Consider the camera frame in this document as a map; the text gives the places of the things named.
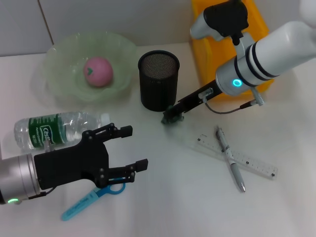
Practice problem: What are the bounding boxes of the blue teal scissors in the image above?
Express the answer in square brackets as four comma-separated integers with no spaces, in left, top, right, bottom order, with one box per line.
[61,181,126,222]

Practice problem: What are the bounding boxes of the clear green-label water bottle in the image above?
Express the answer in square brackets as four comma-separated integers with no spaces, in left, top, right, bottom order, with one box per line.
[14,111,111,150]

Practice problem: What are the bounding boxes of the black mesh pen holder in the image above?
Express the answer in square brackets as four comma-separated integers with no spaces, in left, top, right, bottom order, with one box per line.
[137,50,180,112]

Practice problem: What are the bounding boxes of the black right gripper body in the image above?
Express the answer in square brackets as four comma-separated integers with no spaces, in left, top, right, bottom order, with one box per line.
[177,80,224,114]

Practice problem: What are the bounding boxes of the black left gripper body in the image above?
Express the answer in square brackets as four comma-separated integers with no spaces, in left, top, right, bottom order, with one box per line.
[34,130,111,190]

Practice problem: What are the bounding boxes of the transparent plastic ruler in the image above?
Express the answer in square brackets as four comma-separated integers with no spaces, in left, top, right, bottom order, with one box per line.
[196,134,278,180]

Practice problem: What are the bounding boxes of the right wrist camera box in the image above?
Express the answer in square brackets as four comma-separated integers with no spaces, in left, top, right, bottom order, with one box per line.
[190,0,249,46]

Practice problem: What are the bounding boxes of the pink peach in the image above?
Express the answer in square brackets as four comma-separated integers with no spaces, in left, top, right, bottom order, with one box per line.
[83,56,114,87]

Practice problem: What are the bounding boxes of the green plastic wrapper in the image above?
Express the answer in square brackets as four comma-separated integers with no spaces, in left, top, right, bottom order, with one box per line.
[160,106,185,125]

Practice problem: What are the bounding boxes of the grey right arm cable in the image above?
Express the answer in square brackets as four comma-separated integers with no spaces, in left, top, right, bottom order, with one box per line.
[203,87,266,115]

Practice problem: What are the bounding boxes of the yellow plastic bin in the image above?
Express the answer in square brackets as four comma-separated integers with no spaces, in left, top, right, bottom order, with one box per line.
[190,0,275,99]

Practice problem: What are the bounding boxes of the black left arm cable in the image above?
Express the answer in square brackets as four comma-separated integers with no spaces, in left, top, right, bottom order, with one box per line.
[28,187,54,199]

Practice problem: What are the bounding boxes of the white grey ballpoint pen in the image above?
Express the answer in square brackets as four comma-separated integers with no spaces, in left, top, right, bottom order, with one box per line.
[215,125,246,193]

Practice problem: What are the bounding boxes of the translucent green fruit plate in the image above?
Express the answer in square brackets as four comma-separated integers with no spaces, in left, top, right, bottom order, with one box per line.
[41,31,137,102]

